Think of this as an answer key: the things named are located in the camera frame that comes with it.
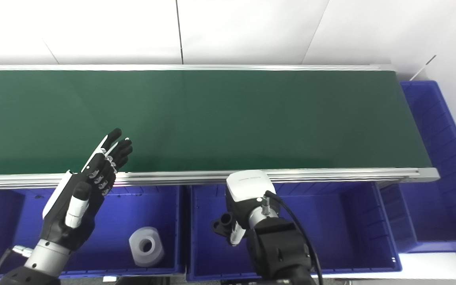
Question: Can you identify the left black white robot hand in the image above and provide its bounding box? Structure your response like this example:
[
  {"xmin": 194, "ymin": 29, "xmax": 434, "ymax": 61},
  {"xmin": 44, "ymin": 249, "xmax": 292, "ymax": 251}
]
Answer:
[{"xmin": 42, "ymin": 128, "xmax": 133, "ymax": 252}]

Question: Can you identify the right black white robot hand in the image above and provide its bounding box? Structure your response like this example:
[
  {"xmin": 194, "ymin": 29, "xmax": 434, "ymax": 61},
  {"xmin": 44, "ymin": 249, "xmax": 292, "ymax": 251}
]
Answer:
[{"xmin": 225, "ymin": 170, "xmax": 281, "ymax": 246}]

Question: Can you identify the black flanged metal part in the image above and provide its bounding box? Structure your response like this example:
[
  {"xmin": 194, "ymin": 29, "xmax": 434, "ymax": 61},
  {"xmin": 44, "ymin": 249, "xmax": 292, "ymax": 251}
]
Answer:
[{"xmin": 211, "ymin": 212, "xmax": 237, "ymax": 238}]

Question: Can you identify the blue plastic bin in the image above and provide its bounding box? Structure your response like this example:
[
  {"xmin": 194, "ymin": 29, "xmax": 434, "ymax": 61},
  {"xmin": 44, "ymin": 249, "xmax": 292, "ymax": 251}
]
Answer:
[
  {"xmin": 0, "ymin": 185, "xmax": 185, "ymax": 280},
  {"xmin": 380, "ymin": 81, "xmax": 456, "ymax": 254},
  {"xmin": 186, "ymin": 182, "xmax": 403, "ymax": 282}
]

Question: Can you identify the green conveyor belt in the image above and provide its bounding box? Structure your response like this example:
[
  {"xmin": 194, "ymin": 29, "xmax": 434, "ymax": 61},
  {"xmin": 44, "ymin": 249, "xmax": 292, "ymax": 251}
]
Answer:
[
  {"xmin": 0, "ymin": 64, "xmax": 441, "ymax": 190},
  {"xmin": 0, "ymin": 70, "xmax": 433, "ymax": 175}
]

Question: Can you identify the white plastic cylinder part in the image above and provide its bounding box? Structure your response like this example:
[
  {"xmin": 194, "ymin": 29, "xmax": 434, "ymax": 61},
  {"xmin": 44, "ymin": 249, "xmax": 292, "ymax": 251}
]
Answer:
[{"xmin": 129, "ymin": 226, "xmax": 165, "ymax": 268}]

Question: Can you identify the thin grey rod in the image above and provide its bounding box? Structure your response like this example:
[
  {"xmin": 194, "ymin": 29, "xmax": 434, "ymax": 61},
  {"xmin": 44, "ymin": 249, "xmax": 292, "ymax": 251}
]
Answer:
[{"xmin": 410, "ymin": 55, "xmax": 437, "ymax": 81}]

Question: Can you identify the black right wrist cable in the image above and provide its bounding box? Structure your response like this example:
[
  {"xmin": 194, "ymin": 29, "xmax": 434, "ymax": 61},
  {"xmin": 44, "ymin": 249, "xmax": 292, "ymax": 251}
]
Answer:
[{"xmin": 265, "ymin": 191, "xmax": 324, "ymax": 285}]

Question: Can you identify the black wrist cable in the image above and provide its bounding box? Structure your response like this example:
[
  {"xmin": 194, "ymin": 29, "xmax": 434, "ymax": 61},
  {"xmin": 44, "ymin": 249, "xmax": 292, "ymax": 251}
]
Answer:
[
  {"xmin": 0, "ymin": 245, "xmax": 35, "ymax": 285},
  {"xmin": 265, "ymin": 191, "xmax": 324, "ymax": 285}
]

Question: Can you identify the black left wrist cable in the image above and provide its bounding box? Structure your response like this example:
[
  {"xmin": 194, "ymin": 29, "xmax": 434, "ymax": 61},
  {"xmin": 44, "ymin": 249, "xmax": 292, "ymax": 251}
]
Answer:
[{"xmin": 0, "ymin": 245, "xmax": 35, "ymax": 285}]

